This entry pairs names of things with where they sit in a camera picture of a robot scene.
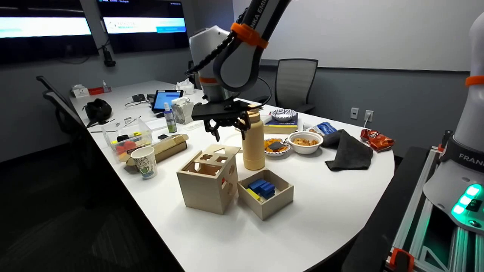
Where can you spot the small bowl with orange snacks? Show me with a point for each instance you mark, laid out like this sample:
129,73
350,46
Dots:
276,150

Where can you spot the black pouch bag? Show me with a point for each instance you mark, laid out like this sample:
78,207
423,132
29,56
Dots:
99,111

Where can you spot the blue patterned paper plate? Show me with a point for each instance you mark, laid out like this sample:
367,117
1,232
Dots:
283,115

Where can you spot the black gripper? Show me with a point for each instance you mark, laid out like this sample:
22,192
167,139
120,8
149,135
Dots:
224,111

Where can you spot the blue rounded wooden block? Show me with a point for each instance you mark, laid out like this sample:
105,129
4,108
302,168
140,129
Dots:
268,186

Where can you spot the red snack bag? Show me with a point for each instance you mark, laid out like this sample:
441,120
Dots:
377,139

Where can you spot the white bowl with pretzels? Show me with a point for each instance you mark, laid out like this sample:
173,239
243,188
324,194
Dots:
306,144

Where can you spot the wooden shape sorter box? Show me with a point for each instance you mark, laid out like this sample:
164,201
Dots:
202,194

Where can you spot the black cloth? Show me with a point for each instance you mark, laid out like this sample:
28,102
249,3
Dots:
350,152

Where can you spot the tan insulated bottle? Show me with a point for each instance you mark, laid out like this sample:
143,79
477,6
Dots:
253,152

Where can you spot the aluminium robot stand frame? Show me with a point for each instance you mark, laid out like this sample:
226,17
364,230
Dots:
418,221

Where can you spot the white carton box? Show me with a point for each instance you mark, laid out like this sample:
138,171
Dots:
182,112

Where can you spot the clear plastic container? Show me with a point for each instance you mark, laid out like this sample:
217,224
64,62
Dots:
114,133

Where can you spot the white wall outlet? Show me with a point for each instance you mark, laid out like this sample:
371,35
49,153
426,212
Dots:
370,117
354,112

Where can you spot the flat red item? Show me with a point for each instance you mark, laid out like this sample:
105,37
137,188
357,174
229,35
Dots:
97,91

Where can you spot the small black case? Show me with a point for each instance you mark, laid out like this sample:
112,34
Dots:
138,97

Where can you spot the blue rectangular wooden block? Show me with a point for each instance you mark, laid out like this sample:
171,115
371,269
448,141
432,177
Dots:
258,186

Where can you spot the small white box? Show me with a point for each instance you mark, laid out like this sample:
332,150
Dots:
79,91

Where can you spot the small open wooden tray box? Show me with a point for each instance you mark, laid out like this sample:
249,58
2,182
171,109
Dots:
270,209

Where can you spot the white wall board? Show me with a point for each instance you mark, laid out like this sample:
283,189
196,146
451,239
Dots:
379,31

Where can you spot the hanging camera mount pole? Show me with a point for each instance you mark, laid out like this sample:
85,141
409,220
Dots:
99,31

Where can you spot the long wooden block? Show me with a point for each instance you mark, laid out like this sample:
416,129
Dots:
171,147

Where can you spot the small red object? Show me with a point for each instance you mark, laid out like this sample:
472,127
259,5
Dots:
126,147

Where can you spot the black office chair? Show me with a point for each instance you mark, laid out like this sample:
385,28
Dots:
61,106
297,84

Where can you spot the yellow wooden block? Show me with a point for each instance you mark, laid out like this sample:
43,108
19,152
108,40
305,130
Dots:
253,195

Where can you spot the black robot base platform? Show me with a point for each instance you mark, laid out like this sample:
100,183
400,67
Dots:
379,227

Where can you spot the white paper cup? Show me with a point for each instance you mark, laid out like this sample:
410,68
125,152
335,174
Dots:
146,164

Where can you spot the wooden shape sorter lid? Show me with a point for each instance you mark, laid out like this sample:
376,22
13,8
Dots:
229,159

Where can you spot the blue snack bag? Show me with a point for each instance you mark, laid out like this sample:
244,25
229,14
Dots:
326,129

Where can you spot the white crumpled tissue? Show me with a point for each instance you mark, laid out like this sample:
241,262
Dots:
185,87

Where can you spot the blue and yellow book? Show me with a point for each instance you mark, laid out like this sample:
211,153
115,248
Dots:
280,129

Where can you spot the wall mounted monitor screen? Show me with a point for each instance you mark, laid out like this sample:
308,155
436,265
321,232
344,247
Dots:
40,28
146,25

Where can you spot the tablet with blue screen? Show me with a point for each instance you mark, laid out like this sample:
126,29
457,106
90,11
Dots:
167,99

